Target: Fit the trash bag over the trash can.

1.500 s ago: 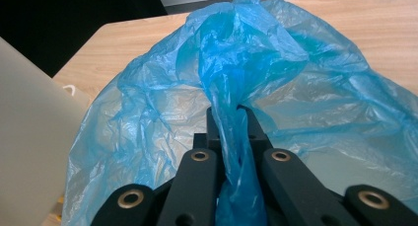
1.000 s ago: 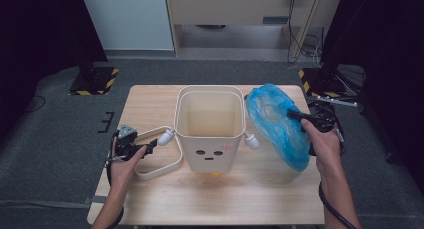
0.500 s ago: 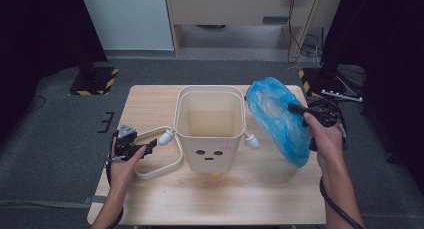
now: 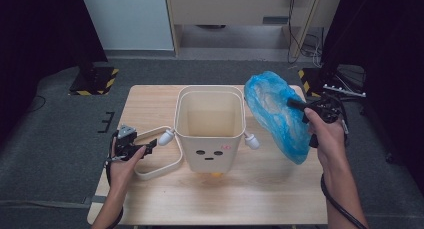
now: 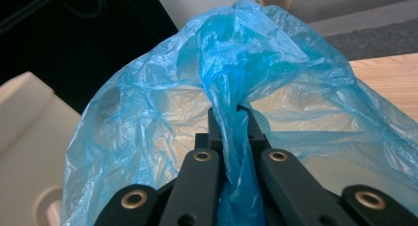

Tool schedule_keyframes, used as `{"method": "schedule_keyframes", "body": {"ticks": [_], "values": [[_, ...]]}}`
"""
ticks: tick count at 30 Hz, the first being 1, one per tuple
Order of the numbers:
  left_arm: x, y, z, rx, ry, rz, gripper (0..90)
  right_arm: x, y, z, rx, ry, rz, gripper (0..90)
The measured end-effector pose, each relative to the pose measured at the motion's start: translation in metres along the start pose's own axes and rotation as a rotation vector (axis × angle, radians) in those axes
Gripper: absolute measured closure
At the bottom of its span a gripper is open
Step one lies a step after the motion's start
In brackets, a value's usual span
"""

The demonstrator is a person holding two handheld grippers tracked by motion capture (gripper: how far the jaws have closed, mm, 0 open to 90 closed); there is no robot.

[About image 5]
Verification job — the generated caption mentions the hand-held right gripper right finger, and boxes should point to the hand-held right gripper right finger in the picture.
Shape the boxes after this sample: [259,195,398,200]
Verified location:
[237,104,358,226]

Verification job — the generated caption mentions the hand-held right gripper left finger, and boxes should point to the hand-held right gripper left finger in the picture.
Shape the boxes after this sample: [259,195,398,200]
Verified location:
[159,107,223,226]

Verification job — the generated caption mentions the blue plastic trash bag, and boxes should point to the blue plastic trash bag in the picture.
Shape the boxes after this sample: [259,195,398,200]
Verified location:
[60,0,418,226]

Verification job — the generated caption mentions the white trash bin with face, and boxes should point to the white trash bin with face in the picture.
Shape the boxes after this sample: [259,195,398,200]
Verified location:
[0,71,83,226]

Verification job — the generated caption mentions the white partition panel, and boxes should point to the white partition panel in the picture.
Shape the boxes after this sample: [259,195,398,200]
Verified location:
[152,0,260,31]

